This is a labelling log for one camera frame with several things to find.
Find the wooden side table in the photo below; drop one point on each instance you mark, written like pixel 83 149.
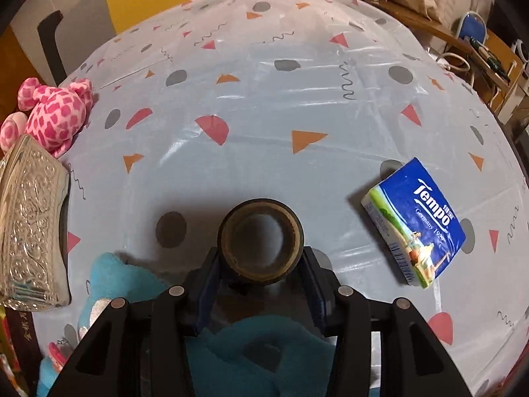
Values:
pixel 430 29

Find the silver embossed box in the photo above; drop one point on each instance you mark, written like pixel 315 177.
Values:
pixel 29 215

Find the large blue plush toy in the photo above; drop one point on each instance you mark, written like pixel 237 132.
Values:
pixel 111 277

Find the dark brown box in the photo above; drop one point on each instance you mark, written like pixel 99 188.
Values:
pixel 24 335

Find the patterned plastic tablecloth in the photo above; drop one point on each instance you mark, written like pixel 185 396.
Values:
pixel 268 111

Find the red yellow packet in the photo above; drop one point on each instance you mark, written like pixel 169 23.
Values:
pixel 8 364

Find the pink spotted plush toy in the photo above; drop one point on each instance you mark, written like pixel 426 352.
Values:
pixel 53 115

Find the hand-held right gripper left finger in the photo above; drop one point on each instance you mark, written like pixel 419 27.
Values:
pixel 204 293

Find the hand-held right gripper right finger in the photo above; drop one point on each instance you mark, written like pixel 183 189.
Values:
pixel 316 293

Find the blue folding chair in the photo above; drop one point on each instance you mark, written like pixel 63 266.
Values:
pixel 471 27

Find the blue tissue packet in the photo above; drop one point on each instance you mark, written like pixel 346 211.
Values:
pixel 417 223

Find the black tape roll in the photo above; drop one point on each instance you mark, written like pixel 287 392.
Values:
pixel 256 277

